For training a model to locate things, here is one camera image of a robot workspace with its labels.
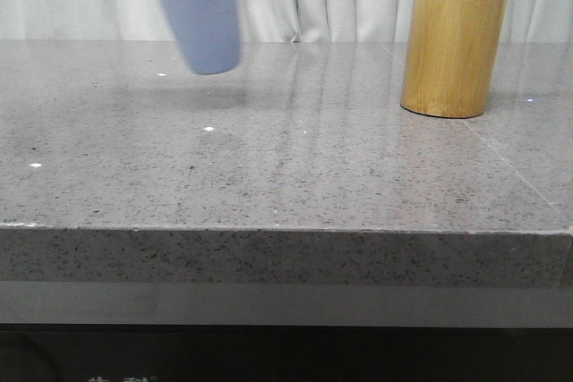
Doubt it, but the blue plastic cup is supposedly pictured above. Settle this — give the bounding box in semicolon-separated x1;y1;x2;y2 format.
160;0;241;75

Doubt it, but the bamboo cylindrical holder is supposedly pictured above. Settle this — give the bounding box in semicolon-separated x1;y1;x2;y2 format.
400;0;507;119

